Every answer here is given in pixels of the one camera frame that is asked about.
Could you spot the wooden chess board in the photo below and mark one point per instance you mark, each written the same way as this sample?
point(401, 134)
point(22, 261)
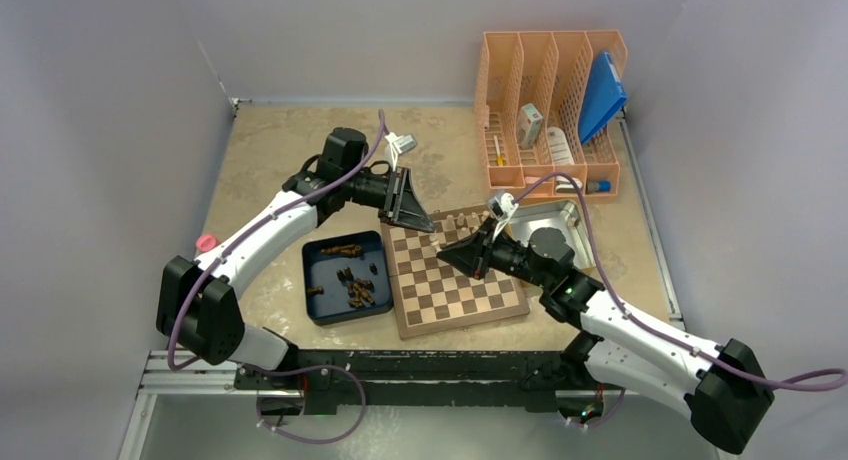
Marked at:
point(430, 296)

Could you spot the orange white pen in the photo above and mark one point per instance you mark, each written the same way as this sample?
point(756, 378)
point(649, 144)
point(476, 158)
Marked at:
point(500, 161)

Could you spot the dark chess pieces row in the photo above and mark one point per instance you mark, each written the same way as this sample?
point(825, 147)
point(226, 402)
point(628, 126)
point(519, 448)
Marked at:
point(350, 250)

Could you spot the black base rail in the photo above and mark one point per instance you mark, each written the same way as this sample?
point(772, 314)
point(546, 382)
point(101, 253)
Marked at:
point(536, 381)

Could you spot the dark chess pieces pile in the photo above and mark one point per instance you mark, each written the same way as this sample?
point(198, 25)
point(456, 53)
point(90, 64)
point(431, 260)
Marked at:
point(359, 290)

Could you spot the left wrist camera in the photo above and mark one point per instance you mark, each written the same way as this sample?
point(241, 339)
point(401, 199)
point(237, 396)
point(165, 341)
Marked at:
point(397, 146)

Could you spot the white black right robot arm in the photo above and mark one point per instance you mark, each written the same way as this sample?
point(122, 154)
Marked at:
point(704, 381)

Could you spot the yellow rimmed metal tray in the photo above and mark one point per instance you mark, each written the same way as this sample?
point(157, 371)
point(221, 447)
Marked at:
point(564, 216)

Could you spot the white stapler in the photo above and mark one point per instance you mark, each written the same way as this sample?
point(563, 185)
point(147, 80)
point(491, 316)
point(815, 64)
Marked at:
point(565, 186)

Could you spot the blue folder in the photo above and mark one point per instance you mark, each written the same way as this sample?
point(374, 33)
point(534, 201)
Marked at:
point(604, 96)

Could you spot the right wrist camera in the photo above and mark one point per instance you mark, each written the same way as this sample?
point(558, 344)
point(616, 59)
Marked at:
point(502, 206)

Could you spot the orange plastic file organizer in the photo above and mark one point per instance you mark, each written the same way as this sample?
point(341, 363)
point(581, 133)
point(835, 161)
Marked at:
point(549, 69)

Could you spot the dark blue plastic tray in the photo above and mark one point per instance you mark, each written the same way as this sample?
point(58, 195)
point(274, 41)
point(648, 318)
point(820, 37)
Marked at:
point(332, 307)

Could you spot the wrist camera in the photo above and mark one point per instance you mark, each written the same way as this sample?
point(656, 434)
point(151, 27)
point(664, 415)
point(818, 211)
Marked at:
point(397, 146)
point(502, 206)

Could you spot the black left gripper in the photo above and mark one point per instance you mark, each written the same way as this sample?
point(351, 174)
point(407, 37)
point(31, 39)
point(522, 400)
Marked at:
point(400, 203)

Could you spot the white green small box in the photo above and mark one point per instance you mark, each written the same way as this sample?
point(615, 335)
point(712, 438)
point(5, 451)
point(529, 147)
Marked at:
point(528, 125)

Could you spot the blue grey small cylinder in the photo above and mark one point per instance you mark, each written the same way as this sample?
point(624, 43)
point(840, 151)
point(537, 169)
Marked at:
point(593, 187)

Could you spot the pink capped bottle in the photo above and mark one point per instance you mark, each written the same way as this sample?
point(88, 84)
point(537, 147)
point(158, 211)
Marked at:
point(206, 243)

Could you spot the white labelled bottle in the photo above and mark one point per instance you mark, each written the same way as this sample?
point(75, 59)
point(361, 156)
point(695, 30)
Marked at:
point(561, 152)

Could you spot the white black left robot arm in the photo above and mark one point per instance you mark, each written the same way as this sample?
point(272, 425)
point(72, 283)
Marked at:
point(198, 305)

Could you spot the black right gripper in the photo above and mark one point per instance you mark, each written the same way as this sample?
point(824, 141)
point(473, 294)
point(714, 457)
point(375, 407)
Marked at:
point(473, 254)

